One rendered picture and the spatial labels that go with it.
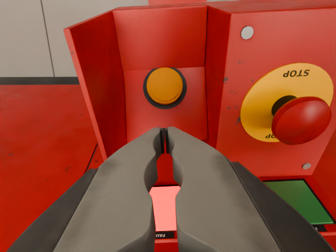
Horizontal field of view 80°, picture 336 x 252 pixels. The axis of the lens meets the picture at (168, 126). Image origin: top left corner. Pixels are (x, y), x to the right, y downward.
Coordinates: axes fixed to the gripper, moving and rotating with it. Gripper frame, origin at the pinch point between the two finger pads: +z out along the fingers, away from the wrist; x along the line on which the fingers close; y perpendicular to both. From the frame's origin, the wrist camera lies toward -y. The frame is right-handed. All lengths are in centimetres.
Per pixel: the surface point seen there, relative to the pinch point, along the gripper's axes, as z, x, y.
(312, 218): 0.5, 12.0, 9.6
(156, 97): 9.3, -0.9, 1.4
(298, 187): 3.6, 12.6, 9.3
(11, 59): 84, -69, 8
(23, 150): 32, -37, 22
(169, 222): 0.6, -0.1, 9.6
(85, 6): 82, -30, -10
